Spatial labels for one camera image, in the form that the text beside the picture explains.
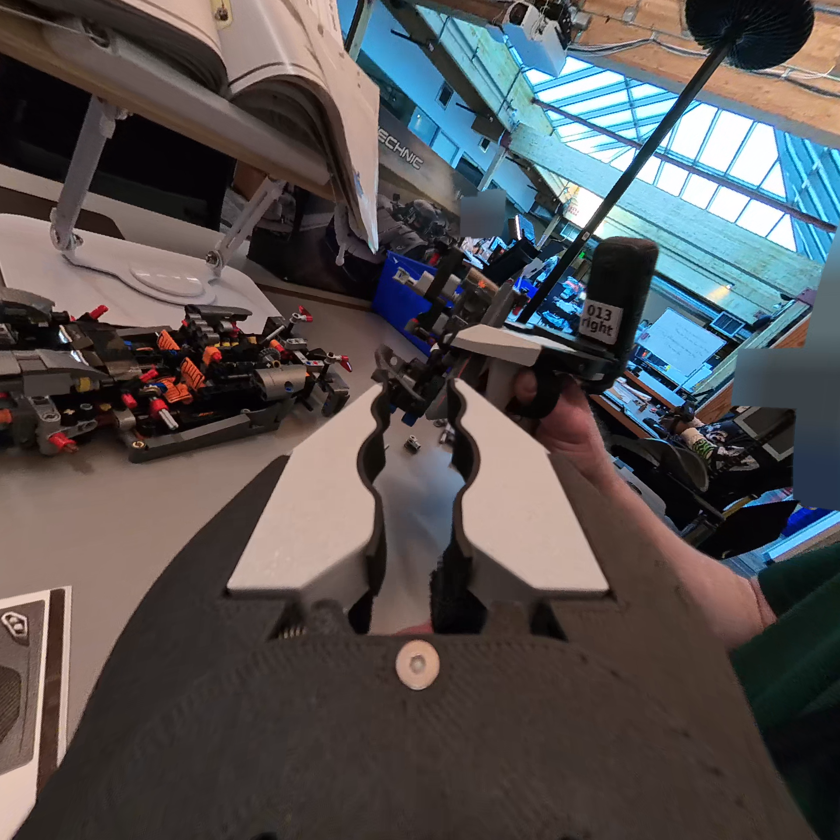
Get dark lego box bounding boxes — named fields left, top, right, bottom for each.
left=315, top=121, right=473, bottom=296

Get person's right hand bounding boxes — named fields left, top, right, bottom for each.
left=515, top=371, right=618, bottom=473

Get person's right forearm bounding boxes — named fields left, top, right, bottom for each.
left=558, top=453, right=778, bottom=651

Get instruction booklet stack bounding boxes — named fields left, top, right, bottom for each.
left=26, top=0, right=382, bottom=253

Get sticker sheet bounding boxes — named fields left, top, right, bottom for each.
left=0, top=586, right=72, bottom=840

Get grey lego assembly orange stripe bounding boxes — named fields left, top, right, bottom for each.
left=371, top=246, right=526, bottom=421

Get lego car chassis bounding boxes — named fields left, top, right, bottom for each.
left=0, top=285, right=352, bottom=463

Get black pole with ribbed disc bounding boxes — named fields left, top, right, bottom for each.
left=518, top=0, right=815, bottom=326

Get scattered small lego pieces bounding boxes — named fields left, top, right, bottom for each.
left=406, top=425, right=455, bottom=455

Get blue plastic bin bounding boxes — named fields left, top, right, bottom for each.
left=373, top=251, right=454, bottom=355

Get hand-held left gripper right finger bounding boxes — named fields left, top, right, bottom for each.
left=449, top=378, right=611, bottom=603

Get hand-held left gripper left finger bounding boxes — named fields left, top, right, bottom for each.
left=226, top=382, right=388, bottom=599

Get thin white stand rod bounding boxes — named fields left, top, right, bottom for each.
left=49, top=98, right=129, bottom=253
left=205, top=176, right=286, bottom=277

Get white board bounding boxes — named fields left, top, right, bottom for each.
left=637, top=308, right=726, bottom=388

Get black office chair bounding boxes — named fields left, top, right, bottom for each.
left=610, top=433, right=716, bottom=526

